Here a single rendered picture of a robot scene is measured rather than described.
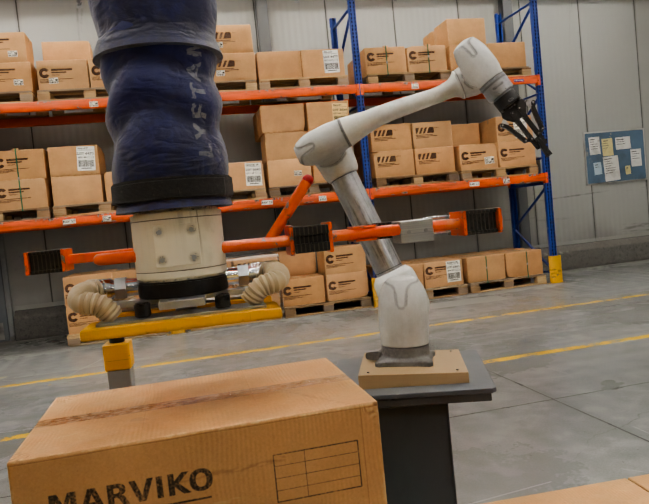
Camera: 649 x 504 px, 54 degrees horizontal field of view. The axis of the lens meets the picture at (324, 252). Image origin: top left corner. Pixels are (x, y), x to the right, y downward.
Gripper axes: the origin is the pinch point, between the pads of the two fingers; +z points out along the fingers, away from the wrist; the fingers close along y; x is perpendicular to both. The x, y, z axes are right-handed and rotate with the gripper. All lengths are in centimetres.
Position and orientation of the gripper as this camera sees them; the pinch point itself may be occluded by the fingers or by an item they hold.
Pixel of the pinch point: (542, 146)
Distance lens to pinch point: 212.7
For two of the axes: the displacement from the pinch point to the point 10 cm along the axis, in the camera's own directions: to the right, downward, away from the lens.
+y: 7.8, -6.0, -1.8
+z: 6.0, 8.0, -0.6
